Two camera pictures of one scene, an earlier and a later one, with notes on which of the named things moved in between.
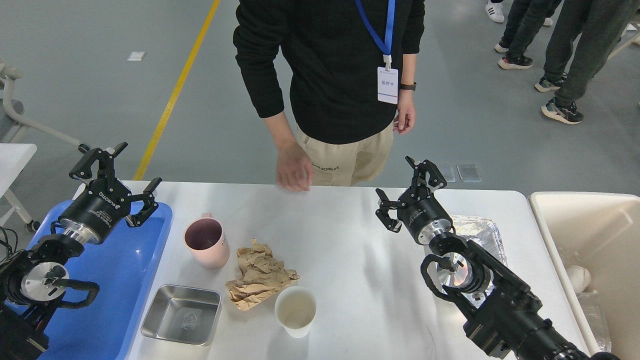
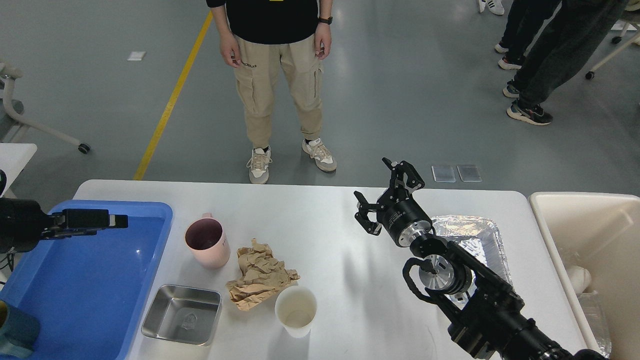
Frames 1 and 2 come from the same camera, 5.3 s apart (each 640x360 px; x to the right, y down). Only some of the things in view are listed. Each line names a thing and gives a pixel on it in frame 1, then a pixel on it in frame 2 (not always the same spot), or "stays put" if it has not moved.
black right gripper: x=417 y=208 → x=403 y=215
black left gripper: x=95 y=211 → x=22 y=223
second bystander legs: x=525 y=18 stays put
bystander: x=601 y=23 → x=575 y=34
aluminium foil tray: x=484 y=232 stays put
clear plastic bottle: x=591 y=307 stays put
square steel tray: x=182 y=315 stays put
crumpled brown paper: x=261 y=275 stays put
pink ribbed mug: x=205 y=237 stays put
